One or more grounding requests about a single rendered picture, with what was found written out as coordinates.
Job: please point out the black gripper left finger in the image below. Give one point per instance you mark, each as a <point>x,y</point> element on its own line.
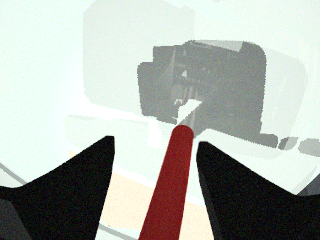
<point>63,204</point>

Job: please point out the red peg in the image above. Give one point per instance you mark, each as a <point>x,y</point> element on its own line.
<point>166,210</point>

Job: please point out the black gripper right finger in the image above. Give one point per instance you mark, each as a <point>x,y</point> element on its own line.
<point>242,205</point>

